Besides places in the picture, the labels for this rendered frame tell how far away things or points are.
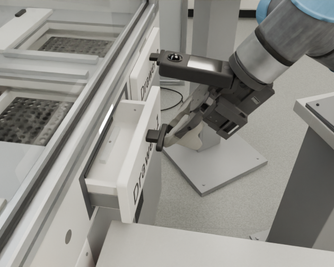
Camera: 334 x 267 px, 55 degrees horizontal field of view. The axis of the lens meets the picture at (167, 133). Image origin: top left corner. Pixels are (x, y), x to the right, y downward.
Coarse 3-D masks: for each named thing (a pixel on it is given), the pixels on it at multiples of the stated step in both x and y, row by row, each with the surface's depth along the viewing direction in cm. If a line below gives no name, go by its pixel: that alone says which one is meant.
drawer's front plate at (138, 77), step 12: (156, 36) 93; (144, 48) 85; (156, 48) 95; (144, 60) 80; (132, 72) 76; (144, 72) 82; (132, 84) 76; (144, 84) 83; (132, 96) 78; (144, 96) 85
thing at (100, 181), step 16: (128, 112) 74; (112, 128) 75; (128, 128) 75; (128, 144) 71; (96, 160) 67; (112, 160) 67; (96, 176) 63; (112, 176) 63; (96, 192) 56; (112, 192) 55; (112, 208) 58
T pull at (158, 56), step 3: (162, 51) 87; (153, 54) 86; (156, 54) 86; (159, 54) 86; (162, 54) 86; (150, 57) 85; (153, 57) 85; (156, 57) 85; (159, 57) 85; (150, 60) 86; (153, 60) 86; (156, 60) 85; (159, 60) 83; (156, 63) 83; (159, 63) 83
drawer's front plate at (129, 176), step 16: (144, 112) 64; (160, 112) 76; (144, 128) 60; (144, 144) 61; (128, 160) 54; (144, 160) 63; (128, 176) 51; (144, 176) 65; (128, 192) 52; (128, 208) 54
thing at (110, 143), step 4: (116, 128) 73; (112, 132) 72; (116, 132) 72; (112, 136) 71; (116, 136) 71; (108, 140) 70; (112, 140) 70; (108, 144) 69; (112, 144) 69; (104, 148) 68; (108, 148) 68; (112, 148) 69; (104, 152) 67; (108, 152) 67; (104, 156) 66; (108, 156) 67; (100, 160) 65; (104, 160) 65
